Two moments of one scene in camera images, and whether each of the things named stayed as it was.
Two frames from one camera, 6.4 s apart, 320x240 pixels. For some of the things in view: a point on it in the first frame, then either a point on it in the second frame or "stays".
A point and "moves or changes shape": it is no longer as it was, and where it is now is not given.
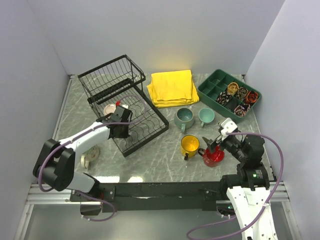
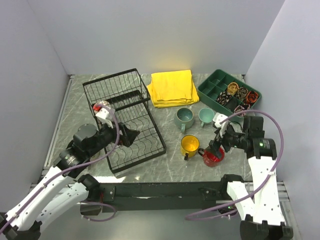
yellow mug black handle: x=189 y=145 stays
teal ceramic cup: x=206 y=115 stays
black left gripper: x=124 y=134 → x=128 y=135
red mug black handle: x=212 y=159 stays
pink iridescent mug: x=109 y=109 moves or changes shape
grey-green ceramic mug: x=183 y=118 stays
